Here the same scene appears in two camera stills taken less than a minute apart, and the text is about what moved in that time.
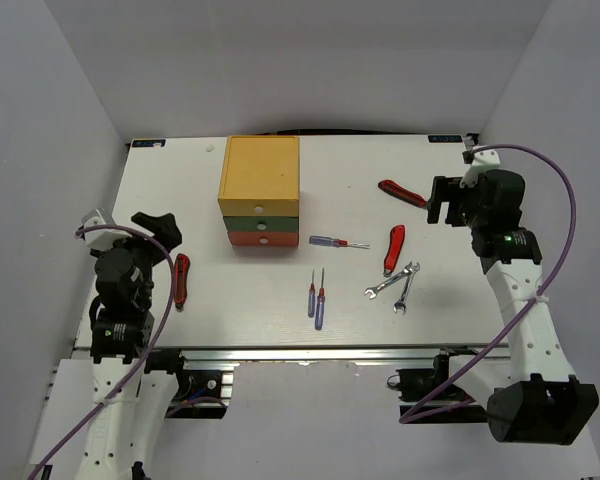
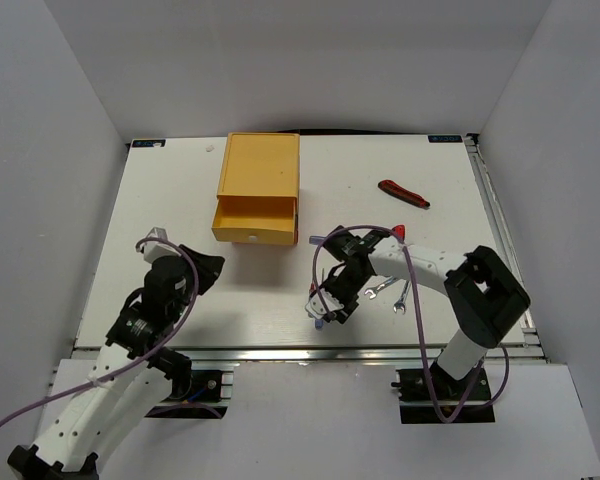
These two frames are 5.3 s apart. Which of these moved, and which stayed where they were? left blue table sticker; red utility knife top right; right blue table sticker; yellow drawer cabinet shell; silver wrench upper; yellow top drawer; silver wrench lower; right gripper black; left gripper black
Moved: right gripper black; yellow top drawer; left gripper black
Stayed: yellow drawer cabinet shell; red utility knife top right; right blue table sticker; silver wrench upper; silver wrench lower; left blue table sticker
